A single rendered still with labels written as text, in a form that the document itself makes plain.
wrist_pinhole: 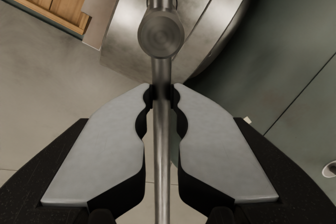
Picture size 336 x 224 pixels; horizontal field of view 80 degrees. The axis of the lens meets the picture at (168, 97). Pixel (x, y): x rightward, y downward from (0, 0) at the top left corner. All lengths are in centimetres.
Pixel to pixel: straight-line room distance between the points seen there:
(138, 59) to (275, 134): 22
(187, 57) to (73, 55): 140
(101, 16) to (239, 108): 26
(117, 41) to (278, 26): 20
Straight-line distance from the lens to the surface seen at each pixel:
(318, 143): 38
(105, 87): 164
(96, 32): 38
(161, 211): 17
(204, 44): 26
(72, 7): 63
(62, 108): 182
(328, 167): 43
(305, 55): 30
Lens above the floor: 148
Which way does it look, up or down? 65 degrees down
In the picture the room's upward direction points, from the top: 170 degrees clockwise
